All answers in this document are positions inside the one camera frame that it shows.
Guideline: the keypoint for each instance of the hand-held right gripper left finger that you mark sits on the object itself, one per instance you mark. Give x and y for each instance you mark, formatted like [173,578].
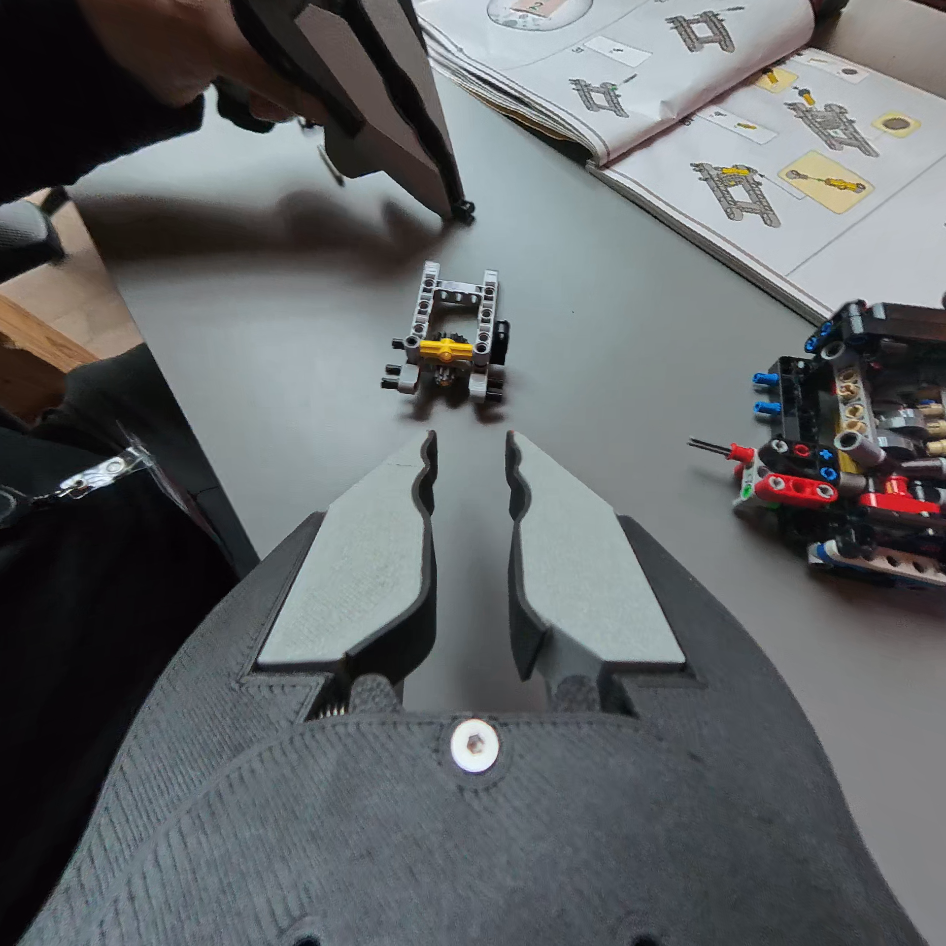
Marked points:
[347,584]

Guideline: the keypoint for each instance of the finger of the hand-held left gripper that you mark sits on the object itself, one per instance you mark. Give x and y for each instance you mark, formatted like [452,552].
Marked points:
[369,118]
[417,66]

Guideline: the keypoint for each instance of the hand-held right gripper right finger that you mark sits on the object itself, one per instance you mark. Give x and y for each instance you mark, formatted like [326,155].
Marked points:
[591,584]

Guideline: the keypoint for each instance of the grey lego frame assembly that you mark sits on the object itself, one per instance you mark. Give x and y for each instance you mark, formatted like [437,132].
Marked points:
[429,295]

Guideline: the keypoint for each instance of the lego instruction booklet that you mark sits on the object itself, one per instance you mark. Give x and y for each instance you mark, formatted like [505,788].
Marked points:
[665,111]

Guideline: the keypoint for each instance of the partly built lego model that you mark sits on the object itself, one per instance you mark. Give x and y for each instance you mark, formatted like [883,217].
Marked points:
[850,443]

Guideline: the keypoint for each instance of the person's left hand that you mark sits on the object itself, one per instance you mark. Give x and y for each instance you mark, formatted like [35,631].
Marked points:
[170,44]

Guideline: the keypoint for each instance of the person's dark clothing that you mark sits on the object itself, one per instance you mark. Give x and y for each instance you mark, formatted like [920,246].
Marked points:
[89,665]

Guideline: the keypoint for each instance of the padded chair armrest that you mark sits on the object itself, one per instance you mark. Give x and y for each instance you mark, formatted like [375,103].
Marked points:
[26,236]

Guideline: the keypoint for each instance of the wooden cabinet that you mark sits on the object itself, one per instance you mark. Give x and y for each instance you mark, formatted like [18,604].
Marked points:
[37,355]

